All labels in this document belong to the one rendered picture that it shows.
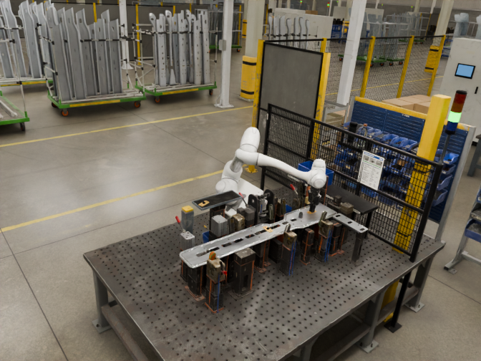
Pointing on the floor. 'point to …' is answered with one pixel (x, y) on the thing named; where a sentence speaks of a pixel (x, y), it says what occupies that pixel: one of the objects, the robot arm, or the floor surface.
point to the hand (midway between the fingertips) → (312, 208)
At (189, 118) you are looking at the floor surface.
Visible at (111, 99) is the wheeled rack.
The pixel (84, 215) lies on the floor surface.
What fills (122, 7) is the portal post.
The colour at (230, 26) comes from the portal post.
